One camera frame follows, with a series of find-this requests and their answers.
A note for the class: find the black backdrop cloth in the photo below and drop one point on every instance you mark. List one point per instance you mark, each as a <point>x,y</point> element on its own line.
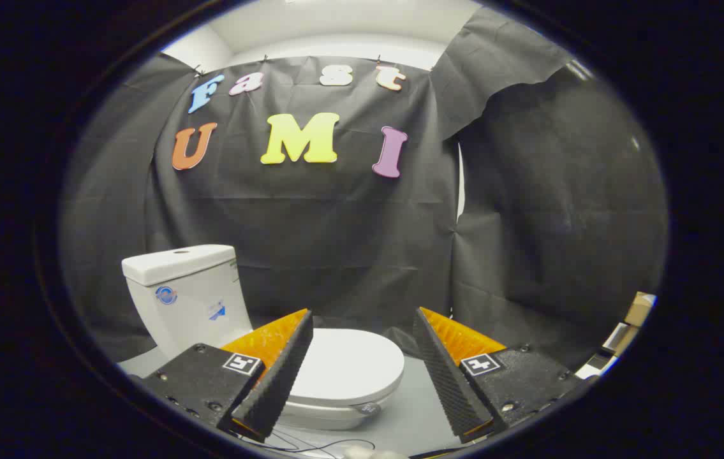
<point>349,236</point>

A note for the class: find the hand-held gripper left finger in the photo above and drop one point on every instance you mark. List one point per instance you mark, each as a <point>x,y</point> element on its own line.
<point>285,370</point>

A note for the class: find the white ceramic toilet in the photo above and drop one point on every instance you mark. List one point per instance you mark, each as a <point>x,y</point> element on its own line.
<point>189,312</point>

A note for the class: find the white toilet lid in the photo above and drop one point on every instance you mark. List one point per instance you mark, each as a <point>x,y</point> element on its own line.
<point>349,363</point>

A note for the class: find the white toilet tank cover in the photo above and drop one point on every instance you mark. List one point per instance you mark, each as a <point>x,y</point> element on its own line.
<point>177,261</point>

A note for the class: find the cardboard box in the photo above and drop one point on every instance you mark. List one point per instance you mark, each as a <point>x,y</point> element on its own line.
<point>639,309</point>

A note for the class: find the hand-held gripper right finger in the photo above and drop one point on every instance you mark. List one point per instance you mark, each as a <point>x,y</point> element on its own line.
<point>444,376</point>

